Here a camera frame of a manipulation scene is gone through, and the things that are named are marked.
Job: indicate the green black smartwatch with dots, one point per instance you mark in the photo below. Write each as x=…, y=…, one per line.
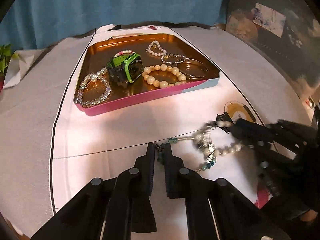
x=125, y=67

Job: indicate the blue curtain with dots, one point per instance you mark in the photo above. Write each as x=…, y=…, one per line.
x=35, y=24

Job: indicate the dark storage bin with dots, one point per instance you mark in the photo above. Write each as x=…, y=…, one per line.
x=286, y=33

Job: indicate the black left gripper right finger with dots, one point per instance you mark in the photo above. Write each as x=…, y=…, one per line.
x=184, y=183

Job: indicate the metal bangle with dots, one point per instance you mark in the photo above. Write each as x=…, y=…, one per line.
x=193, y=69

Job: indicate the white table mat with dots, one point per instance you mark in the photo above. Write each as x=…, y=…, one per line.
x=104, y=145

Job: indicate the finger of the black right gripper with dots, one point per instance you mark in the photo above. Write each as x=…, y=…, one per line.
x=252, y=140
x=250, y=130

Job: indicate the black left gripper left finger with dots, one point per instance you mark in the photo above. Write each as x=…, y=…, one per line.
x=129, y=209

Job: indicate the pink tin tray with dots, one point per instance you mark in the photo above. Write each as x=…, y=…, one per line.
x=99, y=53

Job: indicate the potted green plant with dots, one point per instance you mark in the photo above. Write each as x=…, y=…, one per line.
x=6, y=55

